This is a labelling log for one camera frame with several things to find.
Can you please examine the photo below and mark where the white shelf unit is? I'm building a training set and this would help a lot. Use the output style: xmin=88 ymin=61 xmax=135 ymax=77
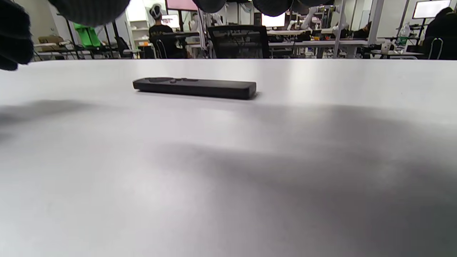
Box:
xmin=129 ymin=19 xmax=151 ymax=51

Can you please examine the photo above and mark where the black chair with metal frame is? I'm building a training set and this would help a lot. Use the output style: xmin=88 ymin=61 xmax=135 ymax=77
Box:
xmin=428 ymin=37 xmax=444 ymax=60

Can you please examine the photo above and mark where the black remote control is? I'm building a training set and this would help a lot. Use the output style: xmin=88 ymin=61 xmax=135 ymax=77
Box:
xmin=132 ymin=77 xmax=257 ymax=100

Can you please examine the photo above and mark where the clear plastic water bottle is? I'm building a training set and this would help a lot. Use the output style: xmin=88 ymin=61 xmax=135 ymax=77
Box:
xmin=399 ymin=22 xmax=411 ymax=47

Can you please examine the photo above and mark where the pink display screen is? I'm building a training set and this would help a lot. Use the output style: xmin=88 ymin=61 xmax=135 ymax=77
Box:
xmin=165 ymin=0 xmax=199 ymax=11

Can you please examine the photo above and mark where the bright computer monitor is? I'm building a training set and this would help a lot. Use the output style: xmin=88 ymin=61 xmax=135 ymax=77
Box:
xmin=261 ymin=13 xmax=286 ymax=28

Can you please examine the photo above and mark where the long white desk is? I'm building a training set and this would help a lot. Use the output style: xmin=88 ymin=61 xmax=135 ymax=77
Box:
xmin=268 ymin=39 xmax=370 ymax=59

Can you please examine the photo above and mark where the black mesh office chair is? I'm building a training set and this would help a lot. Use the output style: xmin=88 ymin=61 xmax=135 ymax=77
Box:
xmin=207 ymin=25 xmax=271 ymax=59

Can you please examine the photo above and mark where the person's right hand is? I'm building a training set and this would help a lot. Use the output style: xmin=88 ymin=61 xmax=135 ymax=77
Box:
xmin=0 ymin=0 xmax=334 ymax=71

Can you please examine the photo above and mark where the white support pillar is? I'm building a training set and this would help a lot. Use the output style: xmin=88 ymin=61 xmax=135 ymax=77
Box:
xmin=367 ymin=0 xmax=385 ymax=45

